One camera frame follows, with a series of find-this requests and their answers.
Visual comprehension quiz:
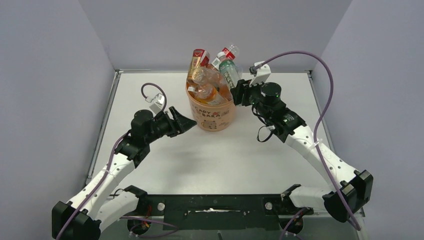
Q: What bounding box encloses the orange drink bottle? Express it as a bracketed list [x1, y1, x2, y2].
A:
[187, 84, 229, 106]

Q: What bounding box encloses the green label bottle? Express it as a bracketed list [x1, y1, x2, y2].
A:
[217, 51, 241, 89]

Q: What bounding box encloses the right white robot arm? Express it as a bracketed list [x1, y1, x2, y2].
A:
[231, 79, 374, 223]

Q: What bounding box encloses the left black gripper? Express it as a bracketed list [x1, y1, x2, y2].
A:
[145, 106, 197, 144]

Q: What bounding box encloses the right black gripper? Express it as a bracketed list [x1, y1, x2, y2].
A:
[231, 75, 271, 121]

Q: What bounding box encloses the red cap clear bottle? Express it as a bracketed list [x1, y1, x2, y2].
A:
[211, 43, 240, 70]

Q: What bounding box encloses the crushed clear bottle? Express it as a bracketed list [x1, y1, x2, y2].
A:
[192, 67, 228, 88]

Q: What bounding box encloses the red gold drink bottle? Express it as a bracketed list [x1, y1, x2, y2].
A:
[186, 48, 210, 82]

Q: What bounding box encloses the orange cartoon plastic bin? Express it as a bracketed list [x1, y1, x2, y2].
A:
[185, 83, 236, 132]

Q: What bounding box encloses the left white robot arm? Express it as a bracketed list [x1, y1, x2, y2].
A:
[51, 106, 197, 240]

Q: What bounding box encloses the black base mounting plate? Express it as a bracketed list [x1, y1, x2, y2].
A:
[114, 193, 314, 232]

